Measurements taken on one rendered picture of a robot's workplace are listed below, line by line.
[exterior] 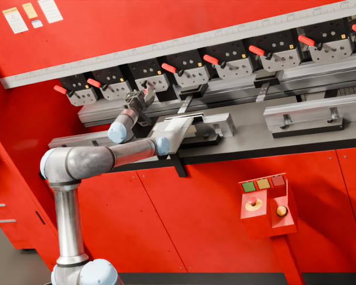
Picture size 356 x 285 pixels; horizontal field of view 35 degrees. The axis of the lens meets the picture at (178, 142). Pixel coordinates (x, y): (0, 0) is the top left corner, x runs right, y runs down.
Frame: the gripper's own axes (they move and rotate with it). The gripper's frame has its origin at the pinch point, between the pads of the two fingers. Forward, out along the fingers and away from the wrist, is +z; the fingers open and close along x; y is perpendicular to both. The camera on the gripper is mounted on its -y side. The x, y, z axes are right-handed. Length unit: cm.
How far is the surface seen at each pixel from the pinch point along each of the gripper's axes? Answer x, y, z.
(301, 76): -60, -21, 31
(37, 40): 45, 36, 3
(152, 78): -3.8, 6.2, 2.5
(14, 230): 159, -94, 17
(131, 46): -0.3, 23.0, 3.0
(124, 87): 12.6, 4.2, 2.5
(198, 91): -10.4, -16.3, 25.6
